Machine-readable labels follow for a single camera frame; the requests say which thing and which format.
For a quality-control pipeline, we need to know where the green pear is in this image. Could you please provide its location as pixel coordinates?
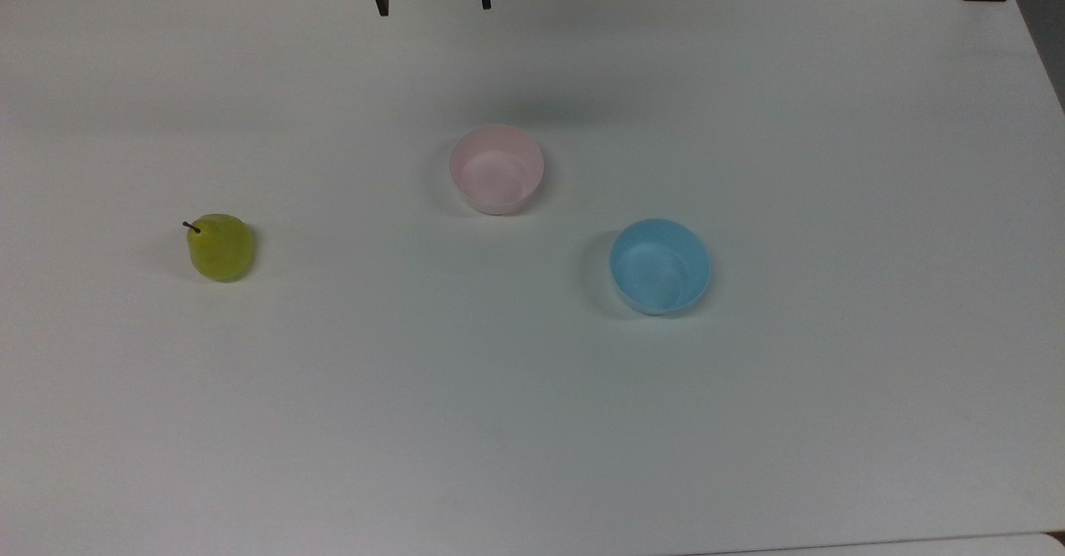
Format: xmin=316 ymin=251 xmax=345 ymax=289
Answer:
xmin=182 ymin=213 xmax=256 ymax=283

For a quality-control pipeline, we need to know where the pink plastic bowl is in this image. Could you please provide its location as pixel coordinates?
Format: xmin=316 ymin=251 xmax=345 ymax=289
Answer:
xmin=449 ymin=125 xmax=546 ymax=216

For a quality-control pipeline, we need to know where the blue plastic bowl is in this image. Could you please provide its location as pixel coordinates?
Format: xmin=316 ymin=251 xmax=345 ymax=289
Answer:
xmin=609 ymin=218 xmax=713 ymax=317

